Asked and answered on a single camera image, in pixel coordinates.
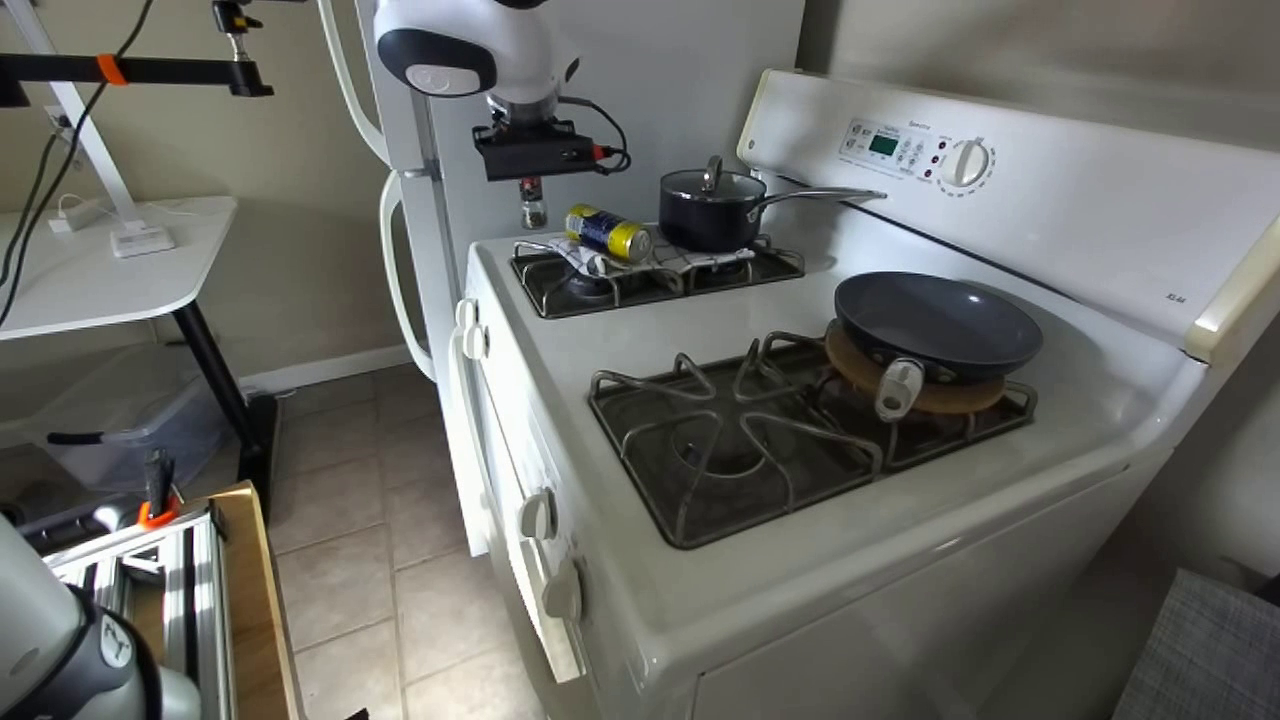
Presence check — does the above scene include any black burner grate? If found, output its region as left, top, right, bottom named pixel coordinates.
left=586, top=327, right=1046, bottom=551
left=509, top=234, right=807, bottom=322

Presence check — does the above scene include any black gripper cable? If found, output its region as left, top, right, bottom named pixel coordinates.
left=558, top=92, right=635, bottom=180

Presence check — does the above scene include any white stove knob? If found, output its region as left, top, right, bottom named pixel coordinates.
left=449, top=294, right=493, bottom=366
left=517, top=482, right=559, bottom=544
left=538, top=551, right=593, bottom=629

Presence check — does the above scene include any wooden-edged robot cart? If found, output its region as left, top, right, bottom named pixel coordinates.
left=35, top=481, right=309, bottom=720

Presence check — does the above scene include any small red-capped spice bottle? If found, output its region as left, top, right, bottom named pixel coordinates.
left=517, top=175, right=553, bottom=233

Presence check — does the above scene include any black bar with orange tape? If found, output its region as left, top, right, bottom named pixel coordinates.
left=0, top=52, right=278, bottom=111

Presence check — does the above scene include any yellow and blue can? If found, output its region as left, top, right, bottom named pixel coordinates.
left=559, top=200, right=657, bottom=268

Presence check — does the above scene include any grey checked cloth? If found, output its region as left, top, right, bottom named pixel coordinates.
left=1111, top=565, right=1280, bottom=720

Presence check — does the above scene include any black frying pan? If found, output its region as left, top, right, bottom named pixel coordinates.
left=831, top=268, right=1049, bottom=429

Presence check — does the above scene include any white tripod pole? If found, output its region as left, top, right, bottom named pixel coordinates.
left=0, top=0, right=182, bottom=260

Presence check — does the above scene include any orange clamp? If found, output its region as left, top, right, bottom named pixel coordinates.
left=136, top=452, right=188, bottom=533

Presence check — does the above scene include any white gas stove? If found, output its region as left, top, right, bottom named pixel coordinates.
left=446, top=64, right=1280, bottom=720

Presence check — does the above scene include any white table with black leg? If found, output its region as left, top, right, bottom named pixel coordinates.
left=0, top=193, right=282, bottom=522

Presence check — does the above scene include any thin black hanging cable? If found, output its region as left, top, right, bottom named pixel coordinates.
left=0, top=0, right=158, bottom=322

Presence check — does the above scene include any white refrigerator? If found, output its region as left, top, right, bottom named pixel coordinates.
left=315, top=0, right=814, bottom=393

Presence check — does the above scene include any round cork trivet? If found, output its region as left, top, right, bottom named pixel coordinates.
left=817, top=317, right=1046, bottom=420

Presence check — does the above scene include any clear plastic storage bin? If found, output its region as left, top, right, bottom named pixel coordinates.
left=0, top=346, right=238, bottom=503

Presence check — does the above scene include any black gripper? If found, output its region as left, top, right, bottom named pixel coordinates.
left=472, top=116, right=600, bottom=202

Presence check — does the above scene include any black pot with glass lid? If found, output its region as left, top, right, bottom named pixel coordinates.
left=657, top=150, right=894, bottom=257

